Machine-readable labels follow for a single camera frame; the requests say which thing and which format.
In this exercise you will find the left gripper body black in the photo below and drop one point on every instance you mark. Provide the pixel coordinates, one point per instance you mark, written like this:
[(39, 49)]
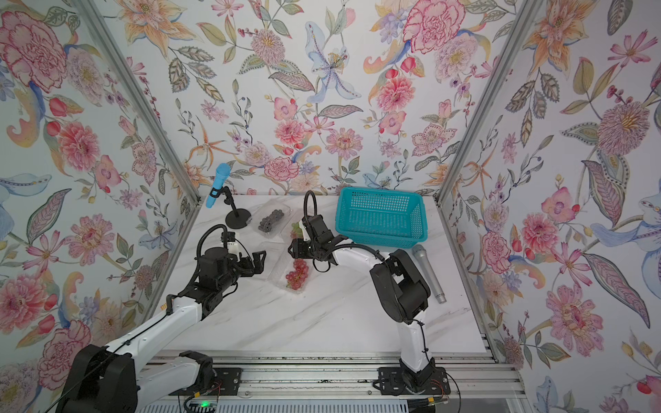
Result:
[(235, 270)]

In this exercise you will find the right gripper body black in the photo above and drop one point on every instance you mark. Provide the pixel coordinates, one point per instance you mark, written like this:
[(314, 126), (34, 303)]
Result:
[(307, 249)]

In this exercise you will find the green grape bunch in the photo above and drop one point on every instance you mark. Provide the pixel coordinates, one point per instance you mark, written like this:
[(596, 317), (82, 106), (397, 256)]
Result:
[(296, 231)]

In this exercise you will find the clear clamshell container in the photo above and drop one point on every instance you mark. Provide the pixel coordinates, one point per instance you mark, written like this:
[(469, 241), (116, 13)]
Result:
[(265, 210), (286, 230), (283, 265)]

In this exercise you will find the red grape bunch back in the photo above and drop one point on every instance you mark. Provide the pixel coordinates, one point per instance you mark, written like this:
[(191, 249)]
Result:
[(298, 275)]

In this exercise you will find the black grape bunch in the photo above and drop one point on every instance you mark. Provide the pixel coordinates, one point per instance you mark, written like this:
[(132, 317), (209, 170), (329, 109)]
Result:
[(271, 221)]

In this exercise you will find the teal plastic mesh basket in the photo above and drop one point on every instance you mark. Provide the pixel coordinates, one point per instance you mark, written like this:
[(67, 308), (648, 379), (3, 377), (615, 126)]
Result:
[(382, 217)]

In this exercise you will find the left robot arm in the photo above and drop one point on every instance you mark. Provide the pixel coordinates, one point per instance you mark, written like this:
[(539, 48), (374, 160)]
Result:
[(115, 377)]

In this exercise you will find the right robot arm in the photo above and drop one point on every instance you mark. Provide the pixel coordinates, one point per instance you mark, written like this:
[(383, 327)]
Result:
[(401, 289)]

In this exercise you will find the black microphone stand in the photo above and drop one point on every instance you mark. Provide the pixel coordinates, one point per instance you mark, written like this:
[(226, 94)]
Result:
[(237, 218)]

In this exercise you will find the blue microphone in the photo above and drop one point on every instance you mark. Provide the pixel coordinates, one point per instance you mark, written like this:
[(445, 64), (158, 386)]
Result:
[(222, 173)]

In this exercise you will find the grey microphone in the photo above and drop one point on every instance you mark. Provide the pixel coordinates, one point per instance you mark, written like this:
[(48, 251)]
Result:
[(421, 255)]

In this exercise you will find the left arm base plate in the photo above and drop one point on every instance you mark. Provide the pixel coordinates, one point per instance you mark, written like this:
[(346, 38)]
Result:
[(223, 382)]

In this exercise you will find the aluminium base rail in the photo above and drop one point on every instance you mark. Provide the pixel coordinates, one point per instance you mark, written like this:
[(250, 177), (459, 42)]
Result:
[(282, 376)]

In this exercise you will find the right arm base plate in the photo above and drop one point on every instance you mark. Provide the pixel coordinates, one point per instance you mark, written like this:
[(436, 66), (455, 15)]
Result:
[(392, 382)]

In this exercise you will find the left aluminium frame post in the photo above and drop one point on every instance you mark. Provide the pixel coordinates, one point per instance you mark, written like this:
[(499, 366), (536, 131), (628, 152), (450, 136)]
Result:
[(116, 60)]

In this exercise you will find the aluminium frame post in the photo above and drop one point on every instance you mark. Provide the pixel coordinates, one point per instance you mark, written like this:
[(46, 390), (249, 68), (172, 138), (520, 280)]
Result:
[(116, 60), (521, 25)]

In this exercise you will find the right aluminium frame post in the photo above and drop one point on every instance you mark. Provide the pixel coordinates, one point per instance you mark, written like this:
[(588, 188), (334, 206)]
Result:
[(521, 25)]

